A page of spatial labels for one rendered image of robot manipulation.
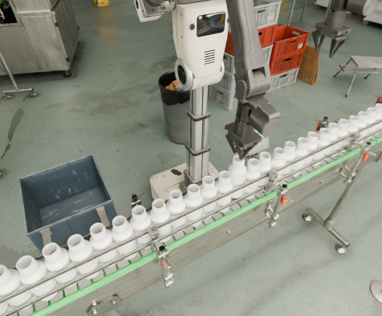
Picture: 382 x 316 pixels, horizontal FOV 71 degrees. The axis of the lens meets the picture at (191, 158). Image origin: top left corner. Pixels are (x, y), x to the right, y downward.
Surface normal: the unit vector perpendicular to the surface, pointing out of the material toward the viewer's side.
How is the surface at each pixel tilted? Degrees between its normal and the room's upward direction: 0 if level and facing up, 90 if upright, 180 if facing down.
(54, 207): 0
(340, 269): 0
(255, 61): 59
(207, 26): 90
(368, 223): 0
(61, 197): 90
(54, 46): 95
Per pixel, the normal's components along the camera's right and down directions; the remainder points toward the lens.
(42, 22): 0.21, 0.66
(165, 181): 0.00, -0.73
